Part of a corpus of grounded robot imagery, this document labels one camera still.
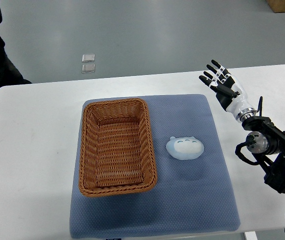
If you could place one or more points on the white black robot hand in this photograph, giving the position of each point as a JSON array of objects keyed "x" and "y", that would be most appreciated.
[{"x": 228, "y": 91}]

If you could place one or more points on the light blue plush toy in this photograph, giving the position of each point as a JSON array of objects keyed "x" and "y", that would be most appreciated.
[{"x": 185, "y": 148}]

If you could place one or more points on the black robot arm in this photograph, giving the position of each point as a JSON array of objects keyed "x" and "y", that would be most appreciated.
[{"x": 264, "y": 146}]

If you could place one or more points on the brown wicker basket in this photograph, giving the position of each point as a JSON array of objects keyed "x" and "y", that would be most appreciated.
[{"x": 116, "y": 149}]

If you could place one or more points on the upper metal floor plate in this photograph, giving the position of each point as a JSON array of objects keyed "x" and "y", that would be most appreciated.
[{"x": 89, "y": 57}]

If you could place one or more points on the blue textured mat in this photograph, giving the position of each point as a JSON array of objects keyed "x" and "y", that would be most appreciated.
[{"x": 190, "y": 196}]

